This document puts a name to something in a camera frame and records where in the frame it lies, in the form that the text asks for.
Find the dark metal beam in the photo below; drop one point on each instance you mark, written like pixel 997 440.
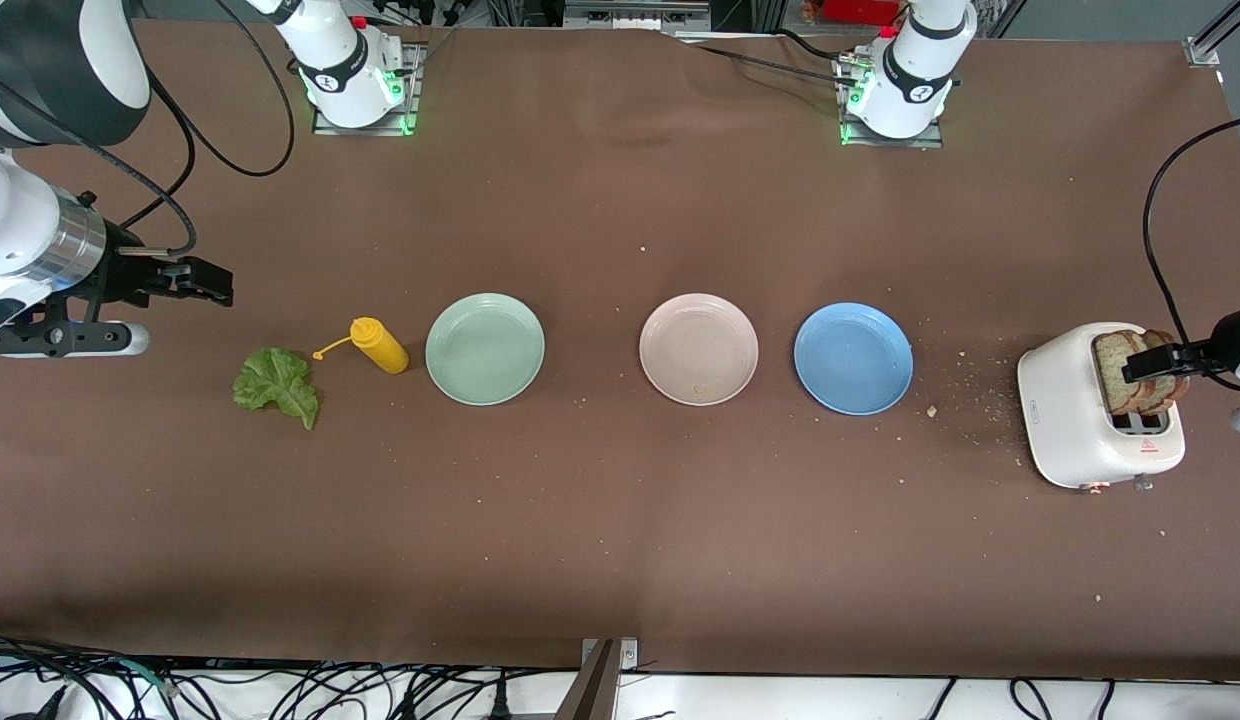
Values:
pixel 590 695

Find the green lettuce leaf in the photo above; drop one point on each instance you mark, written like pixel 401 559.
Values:
pixel 275 385

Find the white toaster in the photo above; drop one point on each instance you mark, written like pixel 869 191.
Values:
pixel 1065 410

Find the beige plate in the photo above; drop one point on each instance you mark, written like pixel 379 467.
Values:
pixel 698 345

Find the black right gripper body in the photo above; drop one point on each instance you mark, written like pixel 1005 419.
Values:
pixel 126 278

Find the grey power strip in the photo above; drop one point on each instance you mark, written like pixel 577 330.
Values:
pixel 635 15

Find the aluminium frame post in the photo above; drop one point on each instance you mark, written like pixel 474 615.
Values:
pixel 1205 48

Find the green plate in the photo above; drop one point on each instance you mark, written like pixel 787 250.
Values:
pixel 485 350

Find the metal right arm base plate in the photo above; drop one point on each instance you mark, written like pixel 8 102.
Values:
pixel 414 95

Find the blue plate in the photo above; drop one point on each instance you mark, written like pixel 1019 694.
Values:
pixel 853 360

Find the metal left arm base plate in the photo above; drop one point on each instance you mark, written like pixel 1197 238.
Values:
pixel 885 143

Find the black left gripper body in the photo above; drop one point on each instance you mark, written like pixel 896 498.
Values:
pixel 1238 340

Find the black power plug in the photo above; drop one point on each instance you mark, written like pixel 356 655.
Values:
pixel 500 702

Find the silver corner bracket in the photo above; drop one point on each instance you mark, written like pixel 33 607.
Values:
pixel 630 655

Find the red box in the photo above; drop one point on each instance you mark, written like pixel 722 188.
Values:
pixel 860 10

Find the brown bread slice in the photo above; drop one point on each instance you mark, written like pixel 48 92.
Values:
pixel 1110 385
pixel 1175 392

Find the yellow squeeze bottle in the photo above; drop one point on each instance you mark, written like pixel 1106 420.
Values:
pixel 380 348

